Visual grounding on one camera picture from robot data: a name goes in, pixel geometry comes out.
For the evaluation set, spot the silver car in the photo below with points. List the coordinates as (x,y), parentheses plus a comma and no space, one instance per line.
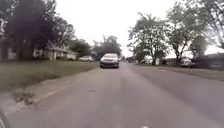
(109,60)

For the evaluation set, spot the leafy green tree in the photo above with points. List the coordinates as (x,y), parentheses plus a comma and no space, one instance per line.
(150,33)

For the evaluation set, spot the dark fence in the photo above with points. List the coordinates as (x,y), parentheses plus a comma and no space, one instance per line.
(210,61)

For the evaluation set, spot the grey asphalt road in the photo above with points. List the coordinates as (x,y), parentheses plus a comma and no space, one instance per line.
(126,100)

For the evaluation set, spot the low house with pale roof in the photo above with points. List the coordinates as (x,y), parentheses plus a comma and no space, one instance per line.
(58,53)

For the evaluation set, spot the white car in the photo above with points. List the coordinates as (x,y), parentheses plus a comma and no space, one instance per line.
(86,58)

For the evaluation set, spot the grass lawn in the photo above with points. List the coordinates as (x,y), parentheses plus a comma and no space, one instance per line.
(33,71)

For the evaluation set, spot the pale vehicle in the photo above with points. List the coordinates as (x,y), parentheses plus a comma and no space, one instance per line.
(187,62)

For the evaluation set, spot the grass verge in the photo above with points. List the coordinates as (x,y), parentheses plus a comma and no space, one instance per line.
(200,72)

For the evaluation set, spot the dark round tree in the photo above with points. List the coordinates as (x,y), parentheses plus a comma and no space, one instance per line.
(108,46)

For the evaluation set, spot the cracked pale concrete pavement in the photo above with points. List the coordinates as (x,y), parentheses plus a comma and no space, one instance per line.
(43,91)

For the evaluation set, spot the small dark tree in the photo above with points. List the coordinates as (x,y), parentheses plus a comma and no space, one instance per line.
(80,47)

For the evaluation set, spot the slim green tree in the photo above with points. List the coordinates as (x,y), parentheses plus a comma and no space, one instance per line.
(183,26)

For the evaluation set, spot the large dark tree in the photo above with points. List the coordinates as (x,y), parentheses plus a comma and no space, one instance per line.
(33,23)

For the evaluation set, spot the tall spreading tree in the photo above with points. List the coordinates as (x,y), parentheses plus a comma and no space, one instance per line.
(216,16)

